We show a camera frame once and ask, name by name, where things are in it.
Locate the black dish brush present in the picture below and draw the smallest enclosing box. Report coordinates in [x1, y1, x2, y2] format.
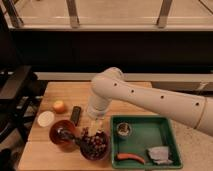
[57, 128, 82, 146]

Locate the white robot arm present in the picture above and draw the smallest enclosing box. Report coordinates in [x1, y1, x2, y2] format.
[87, 67, 213, 136]

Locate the green plastic tray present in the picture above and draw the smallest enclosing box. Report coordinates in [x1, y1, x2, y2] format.
[110, 115, 183, 170]

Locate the dark bowl with grapes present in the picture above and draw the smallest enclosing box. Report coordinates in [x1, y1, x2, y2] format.
[80, 127, 109, 161]

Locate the black remote control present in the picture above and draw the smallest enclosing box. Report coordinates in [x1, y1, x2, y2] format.
[70, 106, 82, 126]

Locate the small metal cup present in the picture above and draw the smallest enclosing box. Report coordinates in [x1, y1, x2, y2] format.
[116, 122, 132, 138]

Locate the orange-brown empty bowl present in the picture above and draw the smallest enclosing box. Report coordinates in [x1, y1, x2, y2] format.
[49, 120, 76, 145]

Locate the orange carrot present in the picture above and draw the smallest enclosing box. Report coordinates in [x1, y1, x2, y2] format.
[116, 153, 145, 164]

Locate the orange fruit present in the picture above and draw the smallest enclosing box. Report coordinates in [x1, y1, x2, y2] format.
[53, 100, 66, 114]

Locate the white round lid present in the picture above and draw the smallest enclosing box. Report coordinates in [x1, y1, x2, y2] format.
[37, 111, 54, 127]

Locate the grey crumpled cloth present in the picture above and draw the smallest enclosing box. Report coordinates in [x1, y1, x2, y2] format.
[148, 146, 173, 165]

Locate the black chair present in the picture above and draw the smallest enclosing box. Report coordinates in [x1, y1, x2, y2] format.
[0, 66, 44, 143]

